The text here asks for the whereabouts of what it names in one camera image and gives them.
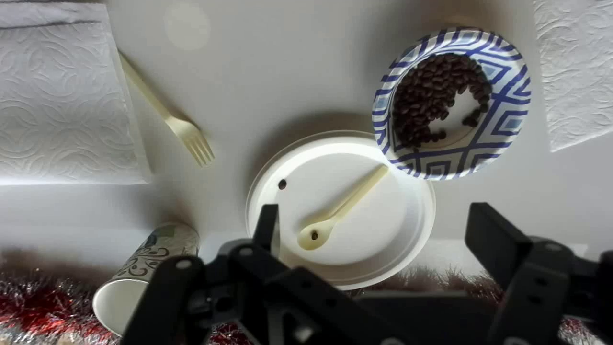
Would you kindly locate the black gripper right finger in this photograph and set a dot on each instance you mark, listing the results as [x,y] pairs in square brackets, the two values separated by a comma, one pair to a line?
[535,276]

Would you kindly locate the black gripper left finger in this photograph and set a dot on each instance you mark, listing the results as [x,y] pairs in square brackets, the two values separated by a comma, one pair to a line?
[187,299]

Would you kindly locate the white plastic spoon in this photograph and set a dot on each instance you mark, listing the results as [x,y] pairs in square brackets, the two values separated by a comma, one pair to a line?
[319,228]

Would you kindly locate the patterned paper coffee cup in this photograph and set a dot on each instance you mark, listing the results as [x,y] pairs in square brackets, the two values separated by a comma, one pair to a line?
[116,301]

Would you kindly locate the blue patterned paper bowl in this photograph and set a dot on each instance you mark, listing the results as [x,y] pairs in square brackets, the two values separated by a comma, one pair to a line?
[467,147]

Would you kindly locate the coffee beans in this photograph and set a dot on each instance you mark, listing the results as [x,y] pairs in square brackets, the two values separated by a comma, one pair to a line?
[428,94]

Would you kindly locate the white paper towel near cup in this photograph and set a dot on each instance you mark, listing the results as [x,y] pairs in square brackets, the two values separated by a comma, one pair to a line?
[66,111]

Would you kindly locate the white paper towel near bowl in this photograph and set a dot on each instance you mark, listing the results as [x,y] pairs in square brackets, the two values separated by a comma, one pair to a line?
[576,40]

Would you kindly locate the red silver tinsel garland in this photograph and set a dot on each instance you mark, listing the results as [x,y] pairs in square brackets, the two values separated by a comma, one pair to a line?
[53,304]

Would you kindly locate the cream plastic fork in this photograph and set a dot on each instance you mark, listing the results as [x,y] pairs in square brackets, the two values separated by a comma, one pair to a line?
[181,124]

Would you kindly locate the white paper plate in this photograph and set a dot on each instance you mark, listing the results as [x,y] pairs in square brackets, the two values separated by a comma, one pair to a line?
[378,237]

